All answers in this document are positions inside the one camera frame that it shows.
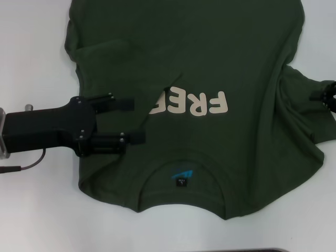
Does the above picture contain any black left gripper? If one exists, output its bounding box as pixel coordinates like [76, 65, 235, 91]
[4, 92, 146, 159]

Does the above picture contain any dark green FREE! t-shirt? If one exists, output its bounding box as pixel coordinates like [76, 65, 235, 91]
[64, 0, 336, 220]

